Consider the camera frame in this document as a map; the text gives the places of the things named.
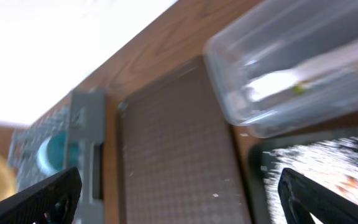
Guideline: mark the light blue bowl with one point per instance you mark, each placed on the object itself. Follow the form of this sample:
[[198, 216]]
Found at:
[[50, 155]]

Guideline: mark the clear plastic bin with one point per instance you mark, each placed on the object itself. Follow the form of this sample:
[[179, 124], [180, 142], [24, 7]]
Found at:
[[278, 35]]

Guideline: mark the spilled rice food waste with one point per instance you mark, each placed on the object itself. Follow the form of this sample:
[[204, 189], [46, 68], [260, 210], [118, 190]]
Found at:
[[331, 163]]

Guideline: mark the dark brown serving tray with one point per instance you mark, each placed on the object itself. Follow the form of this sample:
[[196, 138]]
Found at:
[[179, 162]]

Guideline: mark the grey plastic dish rack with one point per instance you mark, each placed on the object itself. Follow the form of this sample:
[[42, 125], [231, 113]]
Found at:
[[84, 122]]

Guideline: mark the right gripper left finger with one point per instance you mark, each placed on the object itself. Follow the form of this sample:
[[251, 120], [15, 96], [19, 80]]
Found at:
[[52, 200]]

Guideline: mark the black waste tray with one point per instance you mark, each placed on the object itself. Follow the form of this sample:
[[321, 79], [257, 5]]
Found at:
[[255, 159]]

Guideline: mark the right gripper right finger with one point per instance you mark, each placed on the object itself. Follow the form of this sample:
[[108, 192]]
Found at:
[[302, 198]]

